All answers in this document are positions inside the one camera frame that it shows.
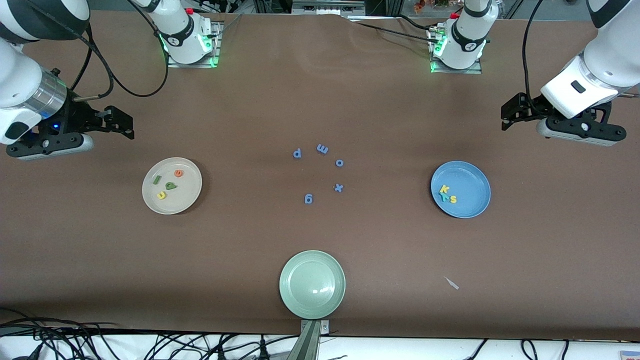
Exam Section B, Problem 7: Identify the tangled black cable bundle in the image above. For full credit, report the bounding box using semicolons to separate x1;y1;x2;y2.
0;307;351;360

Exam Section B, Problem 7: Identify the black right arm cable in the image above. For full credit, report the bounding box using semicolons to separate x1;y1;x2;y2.
30;0;169;102

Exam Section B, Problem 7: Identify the aluminium frame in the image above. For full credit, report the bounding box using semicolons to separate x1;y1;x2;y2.
291;0;367;19

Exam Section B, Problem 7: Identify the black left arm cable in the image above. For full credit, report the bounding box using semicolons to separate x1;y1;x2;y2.
521;0;546;101

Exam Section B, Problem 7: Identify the beige plate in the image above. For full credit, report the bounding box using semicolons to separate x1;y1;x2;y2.
142;157;203;216

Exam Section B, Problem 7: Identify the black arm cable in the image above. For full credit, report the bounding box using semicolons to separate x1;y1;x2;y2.
30;0;169;102
521;0;546;101

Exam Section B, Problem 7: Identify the brown table cover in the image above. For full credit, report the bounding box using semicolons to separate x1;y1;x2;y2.
0;9;640;342

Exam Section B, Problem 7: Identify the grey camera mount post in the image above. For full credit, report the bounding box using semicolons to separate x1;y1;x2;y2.
287;319;331;360

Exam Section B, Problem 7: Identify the black table cable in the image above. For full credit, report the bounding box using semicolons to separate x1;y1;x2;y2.
347;14;441;46

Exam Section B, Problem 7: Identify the blue plate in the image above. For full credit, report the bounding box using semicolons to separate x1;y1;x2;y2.
430;160;492;219

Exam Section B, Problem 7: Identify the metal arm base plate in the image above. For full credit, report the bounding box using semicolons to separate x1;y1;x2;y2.
166;21;222;69
430;25;484;75

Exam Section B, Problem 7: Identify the green plate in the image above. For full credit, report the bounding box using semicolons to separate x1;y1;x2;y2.
279;250;347;320

